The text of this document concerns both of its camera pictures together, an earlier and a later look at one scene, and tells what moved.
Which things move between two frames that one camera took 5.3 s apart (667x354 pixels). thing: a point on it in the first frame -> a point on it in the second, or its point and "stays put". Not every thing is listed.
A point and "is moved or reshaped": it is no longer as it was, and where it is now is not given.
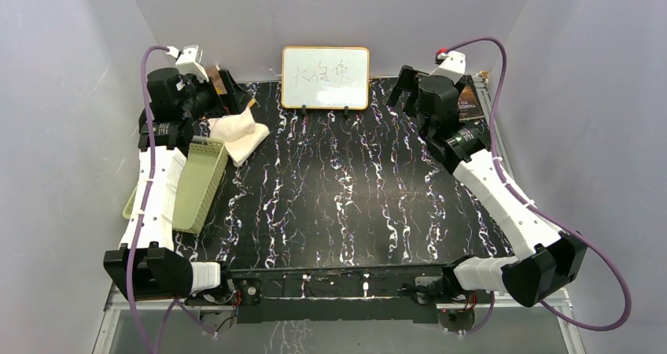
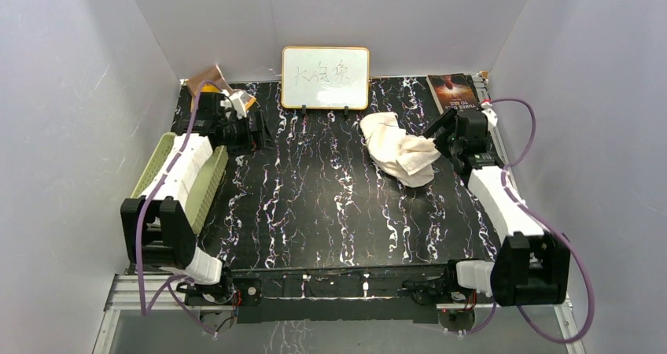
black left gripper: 234,101 -> 264,140
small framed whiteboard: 325,78 stays put
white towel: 240,133 is moved or reshaped
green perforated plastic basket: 204,167 stays put
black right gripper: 407,82 -> 447,121
